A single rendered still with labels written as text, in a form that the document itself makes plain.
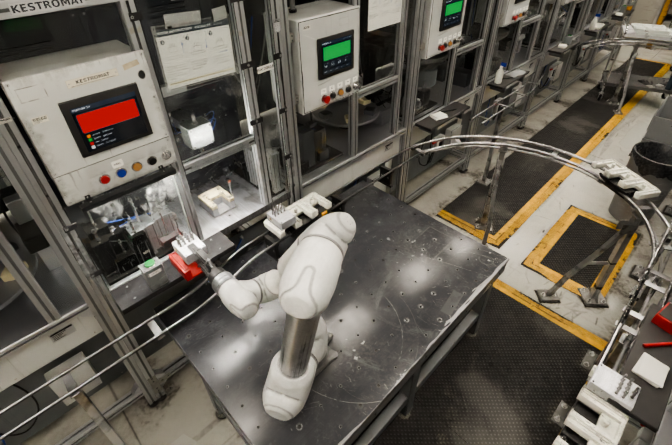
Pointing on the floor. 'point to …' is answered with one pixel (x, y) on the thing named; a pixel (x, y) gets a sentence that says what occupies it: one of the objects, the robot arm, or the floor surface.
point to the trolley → (636, 74)
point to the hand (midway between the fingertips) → (195, 253)
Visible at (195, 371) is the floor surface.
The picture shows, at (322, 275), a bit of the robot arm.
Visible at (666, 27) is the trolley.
